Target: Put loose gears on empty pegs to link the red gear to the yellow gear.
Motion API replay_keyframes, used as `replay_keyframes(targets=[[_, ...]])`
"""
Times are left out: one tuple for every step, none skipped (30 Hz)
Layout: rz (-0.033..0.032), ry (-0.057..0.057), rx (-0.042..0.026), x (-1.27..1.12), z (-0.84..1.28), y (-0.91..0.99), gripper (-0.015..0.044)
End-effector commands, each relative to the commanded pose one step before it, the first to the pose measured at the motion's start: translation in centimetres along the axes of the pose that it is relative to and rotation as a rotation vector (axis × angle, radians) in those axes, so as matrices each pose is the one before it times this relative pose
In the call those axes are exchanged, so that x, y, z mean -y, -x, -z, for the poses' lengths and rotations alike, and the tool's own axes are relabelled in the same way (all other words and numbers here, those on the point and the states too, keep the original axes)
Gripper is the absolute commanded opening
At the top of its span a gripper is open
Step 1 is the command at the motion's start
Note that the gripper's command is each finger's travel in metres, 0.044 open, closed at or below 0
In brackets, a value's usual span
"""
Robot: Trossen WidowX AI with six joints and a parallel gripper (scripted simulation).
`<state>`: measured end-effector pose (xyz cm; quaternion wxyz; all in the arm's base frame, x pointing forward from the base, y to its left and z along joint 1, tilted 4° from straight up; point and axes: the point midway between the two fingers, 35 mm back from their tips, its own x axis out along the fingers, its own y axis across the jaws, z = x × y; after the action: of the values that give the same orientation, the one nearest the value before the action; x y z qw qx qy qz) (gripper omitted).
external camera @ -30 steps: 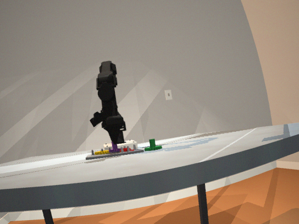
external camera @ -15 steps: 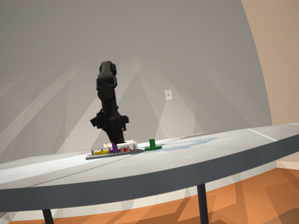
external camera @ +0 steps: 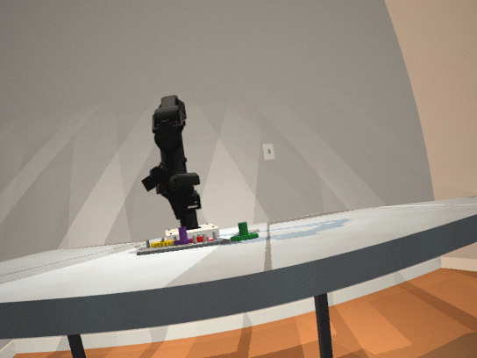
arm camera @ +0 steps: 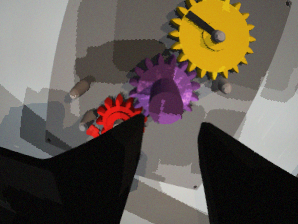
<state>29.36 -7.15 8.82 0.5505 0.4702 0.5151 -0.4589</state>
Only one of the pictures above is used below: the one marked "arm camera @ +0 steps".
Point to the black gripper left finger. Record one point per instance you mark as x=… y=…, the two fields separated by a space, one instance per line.
x=85 y=185

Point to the grey board with pegs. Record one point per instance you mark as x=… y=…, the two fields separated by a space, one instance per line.
x=100 y=44

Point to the purple gear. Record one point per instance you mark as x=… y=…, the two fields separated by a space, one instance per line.
x=164 y=89

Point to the yellow gear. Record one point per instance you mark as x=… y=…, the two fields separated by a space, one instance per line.
x=194 y=40

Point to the red gear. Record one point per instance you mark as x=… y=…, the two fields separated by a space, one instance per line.
x=116 y=111

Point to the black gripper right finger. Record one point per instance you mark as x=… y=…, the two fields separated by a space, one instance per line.
x=242 y=187

